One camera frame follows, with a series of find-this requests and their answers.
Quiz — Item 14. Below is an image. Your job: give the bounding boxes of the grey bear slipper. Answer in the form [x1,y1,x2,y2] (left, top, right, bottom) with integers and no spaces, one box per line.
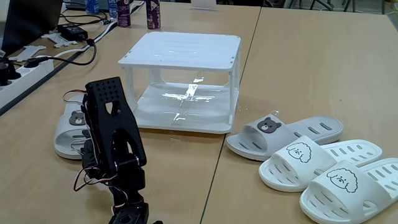
[225,113,345,162]
[53,93,94,161]

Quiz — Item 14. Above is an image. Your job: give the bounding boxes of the white dog slipper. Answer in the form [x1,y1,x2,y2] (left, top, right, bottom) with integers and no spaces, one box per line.
[258,135,383,193]
[299,157,398,224]

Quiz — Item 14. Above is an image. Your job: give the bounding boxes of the white two-shelf shoe rack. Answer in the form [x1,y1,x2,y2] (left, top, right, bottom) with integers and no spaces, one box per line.
[118,30,242,135]

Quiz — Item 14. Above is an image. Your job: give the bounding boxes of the white power strip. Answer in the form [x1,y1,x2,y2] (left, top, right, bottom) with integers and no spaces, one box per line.
[0,57,55,108]

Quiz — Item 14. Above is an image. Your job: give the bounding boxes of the black power plug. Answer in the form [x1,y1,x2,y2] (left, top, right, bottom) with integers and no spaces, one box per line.
[0,57,22,87]

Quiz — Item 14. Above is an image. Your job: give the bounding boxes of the black power adapter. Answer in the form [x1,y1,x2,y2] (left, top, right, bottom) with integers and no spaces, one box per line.
[57,24,89,41]

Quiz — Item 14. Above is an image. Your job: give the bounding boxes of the purple drink can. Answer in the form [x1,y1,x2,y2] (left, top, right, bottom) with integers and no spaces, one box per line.
[116,0,131,28]
[145,0,162,30]

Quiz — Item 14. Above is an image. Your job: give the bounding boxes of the blue bottle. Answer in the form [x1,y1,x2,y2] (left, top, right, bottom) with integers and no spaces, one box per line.
[108,0,118,19]
[85,0,100,15]

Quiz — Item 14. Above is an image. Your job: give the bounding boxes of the white card stand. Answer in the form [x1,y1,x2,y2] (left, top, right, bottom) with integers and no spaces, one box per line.
[190,0,218,11]

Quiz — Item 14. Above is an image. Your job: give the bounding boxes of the dark chair base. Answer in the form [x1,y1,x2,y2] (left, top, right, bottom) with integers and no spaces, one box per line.
[262,0,357,13]

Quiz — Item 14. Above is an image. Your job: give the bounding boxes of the black plug with cable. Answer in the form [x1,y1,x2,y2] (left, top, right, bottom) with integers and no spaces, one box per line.
[24,37,98,68]

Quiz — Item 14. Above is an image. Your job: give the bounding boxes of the white plastic bracket piece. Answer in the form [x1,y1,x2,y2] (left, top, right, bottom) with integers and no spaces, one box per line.
[40,32,78,49]
[8,45,47,62]

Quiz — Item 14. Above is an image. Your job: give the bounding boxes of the white cable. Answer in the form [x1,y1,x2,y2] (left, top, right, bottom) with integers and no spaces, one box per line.
[37,20,119,60]

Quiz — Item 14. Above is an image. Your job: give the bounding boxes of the thin black cables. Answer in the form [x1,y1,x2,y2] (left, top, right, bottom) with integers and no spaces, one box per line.
[58,12,109,27]

